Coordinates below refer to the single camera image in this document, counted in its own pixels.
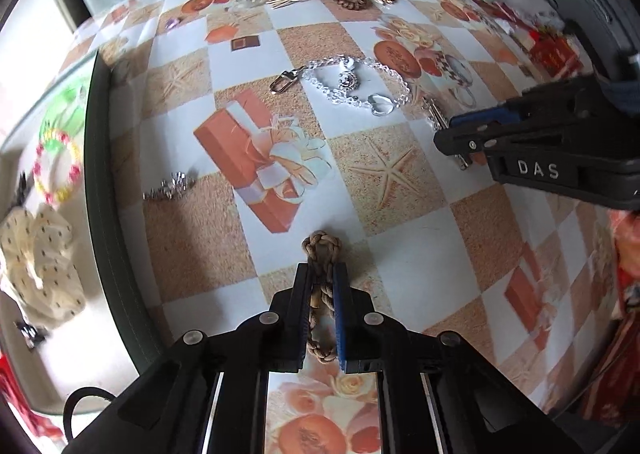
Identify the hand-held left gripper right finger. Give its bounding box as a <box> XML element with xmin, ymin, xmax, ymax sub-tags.
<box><xmin>332</xmin><ymin>263</ymin><xmax>583</xmax><ymax>454</ymax></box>

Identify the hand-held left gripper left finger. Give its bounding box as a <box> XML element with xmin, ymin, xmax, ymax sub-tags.
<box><xmin>62</xmin><ymin>263</ymin><xmax>314</xmax><ymax>454</ymax></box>

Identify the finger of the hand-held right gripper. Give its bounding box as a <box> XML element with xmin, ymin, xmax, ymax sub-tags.
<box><xmin>433</xmin><ymin>119</ymin><xmax>577</xmax><ymax>158</ymax></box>
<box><xmin>448</xmin><ymin>76</ymin><xmax>609</xmax><ymax>131</ymax></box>

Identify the silver red hair clip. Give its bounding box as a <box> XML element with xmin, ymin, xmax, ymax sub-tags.
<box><xmin>421</xmin><ymin>96</ymin><xmax>475</xmax><ymax>171</ymax></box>

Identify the braided rope bracelet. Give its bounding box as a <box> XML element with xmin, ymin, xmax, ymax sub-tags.
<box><xmin>302</xmin><ymin>230</ymin><xmax>344</xmax><ymax>365</ymax></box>

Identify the white cardboard box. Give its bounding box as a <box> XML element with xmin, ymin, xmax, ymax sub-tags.
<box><xmin>0</xmin><ymin>51</ymin><xmax>151</xmax><ymax>437</ymax></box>

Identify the white polka dot scrunchie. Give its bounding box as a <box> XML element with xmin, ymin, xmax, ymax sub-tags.
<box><xmin>0</xmin><ymin>206</ymin><xmax>87</xmax><ymax>325</ymax></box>

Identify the black hair clip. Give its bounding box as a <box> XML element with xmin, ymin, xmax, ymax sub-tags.
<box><xmin>15</xmin><ymin>320</ymin><xmax>48</xmax><ymax>351</ymax></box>

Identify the colorful beaded bracelet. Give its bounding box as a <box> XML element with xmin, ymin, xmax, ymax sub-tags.
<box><xmin>33</xmin><ymin>130</ymin><xmax>84</xmax><ymax>205</ymax></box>

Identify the green bangle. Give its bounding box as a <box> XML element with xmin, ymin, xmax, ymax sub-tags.
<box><xmin>39</xmin><ymin>82</ymin><xmax>90</xmax><ymax>147</ymax></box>

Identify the orange red gift box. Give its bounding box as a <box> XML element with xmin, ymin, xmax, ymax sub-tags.
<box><xmin>529</xmin><ymin>32</ymin><xmax>584</xmax><ymax>78</ymax></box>

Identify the checkered printed tablecloth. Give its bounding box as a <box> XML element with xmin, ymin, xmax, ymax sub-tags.
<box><xmin>60</xmin><ymin>0</ymin><xmax>632</xmax><ymax>454</ymax></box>

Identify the red patterned cloth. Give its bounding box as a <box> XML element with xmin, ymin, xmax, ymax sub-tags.
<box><xmin>577</xmin><ymin>208</ymin><xmax>640</xmax><ymax>427</ymax></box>

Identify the small silver tiara charm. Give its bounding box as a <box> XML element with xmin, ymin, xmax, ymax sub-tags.
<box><xmin>143</xmin><ymin>172</ymin><xmax>197</xmax><ymax>203</ymax></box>

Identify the clear bead bracelet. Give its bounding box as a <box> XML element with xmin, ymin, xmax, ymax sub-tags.
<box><xmin>270</xmin><ymin>55</ymin><xmax>412</xmax><ymax>117</ymax></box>

